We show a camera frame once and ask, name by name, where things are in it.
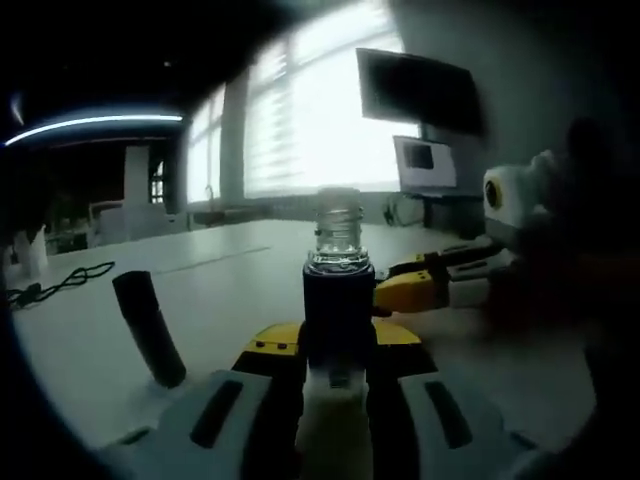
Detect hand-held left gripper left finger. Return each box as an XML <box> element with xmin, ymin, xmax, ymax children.
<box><xmin>107</xmin><ymin>323</ymin><xmax>306</xmax><ymax>480</ymax></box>

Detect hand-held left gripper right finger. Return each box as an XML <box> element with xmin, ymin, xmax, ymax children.
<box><xmin>367</xmin><ymin>323</ymin><xmax>546</xmax><ymax>480</ymax></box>

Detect short dark cosmetic bottle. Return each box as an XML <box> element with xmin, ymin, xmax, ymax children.
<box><xmin>302</xmin><ymin>187</ymin><xmax>376</xmax><ymax>401</ymax></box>

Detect tall dark cosmetic bottle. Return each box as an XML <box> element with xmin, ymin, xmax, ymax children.
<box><xmin>112</xmin><ymin>271</ymin><xmax>187</xmax><ymax>389</ymax></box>

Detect white laptop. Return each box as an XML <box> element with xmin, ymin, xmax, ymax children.
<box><xmin>392</xmin><ymin>134</ymin><xmax>459</xmax><ymax>194</ymax></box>

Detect white table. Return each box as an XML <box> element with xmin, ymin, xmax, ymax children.
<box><xmin>7</xmin><ymin>222</ymin><xmax>596</xmax><ymax>480</ymax></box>

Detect white window blinds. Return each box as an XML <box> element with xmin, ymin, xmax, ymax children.
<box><xmin>184</xmin><ymin>9</ymin><xmax>421</xmax><ymax>201</ymax></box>

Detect dark side counter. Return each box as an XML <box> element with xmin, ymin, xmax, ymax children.
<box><xmin>194</xmin><ymin>184</ymin><xmax>274</xmax><ymax>229</ymax></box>

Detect ceiling strip light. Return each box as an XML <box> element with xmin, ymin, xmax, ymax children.
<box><xmin>4</xmin><ymin>114</ymin><xmax>184</xmax><ymax>146</ymax></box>

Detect tangled dark cables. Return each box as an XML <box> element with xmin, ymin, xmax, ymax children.
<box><xmin>383</xmin><ymin>194</ymin><xmax>426</xmax><ymax>226</ymax></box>

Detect black wall monitor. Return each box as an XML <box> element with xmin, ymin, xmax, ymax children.
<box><xmin>355</xmin><ymin>48</ymin><xmax>484</xmax><ymax>136</ymax></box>

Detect black cable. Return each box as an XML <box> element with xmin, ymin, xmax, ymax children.
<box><xmin>7</xmin><ymin>260</ymin><xmax>116</xmax><ymax>306</ymax></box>

